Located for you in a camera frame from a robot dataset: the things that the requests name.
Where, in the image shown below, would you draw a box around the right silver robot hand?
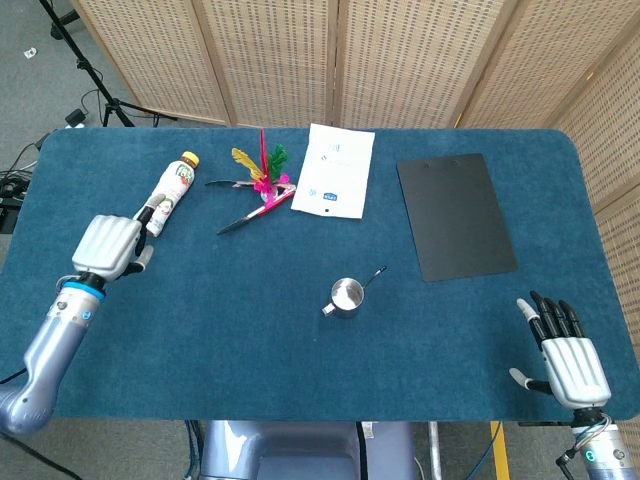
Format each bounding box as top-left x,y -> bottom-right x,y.
508,290 -> 612,412

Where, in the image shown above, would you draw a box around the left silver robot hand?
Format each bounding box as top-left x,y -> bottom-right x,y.
71,194 -> 167,285

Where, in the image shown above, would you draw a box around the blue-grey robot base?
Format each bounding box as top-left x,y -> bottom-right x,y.
198,420 -> 419,480

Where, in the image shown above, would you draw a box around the colourful feather shuttlecock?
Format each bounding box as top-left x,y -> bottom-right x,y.
230,128 -> 293,202

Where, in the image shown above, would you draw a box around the white drink bottle yellow cap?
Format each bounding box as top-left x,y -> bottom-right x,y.
145,151 -> 202,238

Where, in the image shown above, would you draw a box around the black tripod stand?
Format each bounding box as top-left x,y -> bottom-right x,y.
38,0 -> 178,128

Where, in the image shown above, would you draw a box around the black clipboard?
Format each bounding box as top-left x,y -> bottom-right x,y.
396,153 -> 519,283

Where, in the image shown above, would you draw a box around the blue table mat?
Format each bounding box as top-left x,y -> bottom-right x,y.
0,126 -> 640,422

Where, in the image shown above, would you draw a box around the small steel milk pitcher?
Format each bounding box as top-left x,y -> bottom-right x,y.
321,265 -> 389,321

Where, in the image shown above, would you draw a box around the white paper pouch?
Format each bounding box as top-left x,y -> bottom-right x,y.
290,122 -> 377,220

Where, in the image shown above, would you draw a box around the black floor cables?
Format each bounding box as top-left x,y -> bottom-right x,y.
0,142 -> 41,234

